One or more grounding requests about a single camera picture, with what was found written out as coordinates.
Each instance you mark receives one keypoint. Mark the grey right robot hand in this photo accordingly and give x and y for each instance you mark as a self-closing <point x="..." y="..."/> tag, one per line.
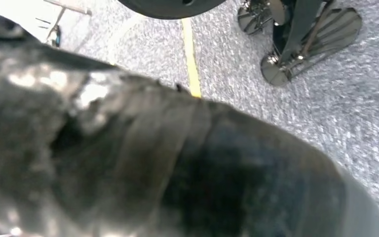
<point x="29" y="147"/>

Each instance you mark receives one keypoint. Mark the blue metal shelf rack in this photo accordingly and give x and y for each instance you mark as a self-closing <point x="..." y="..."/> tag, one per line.
<point x="57" y="36"/>

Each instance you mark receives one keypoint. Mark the yellow floor tape square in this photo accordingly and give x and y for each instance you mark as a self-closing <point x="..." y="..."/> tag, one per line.
<point x="192" y="65"/>

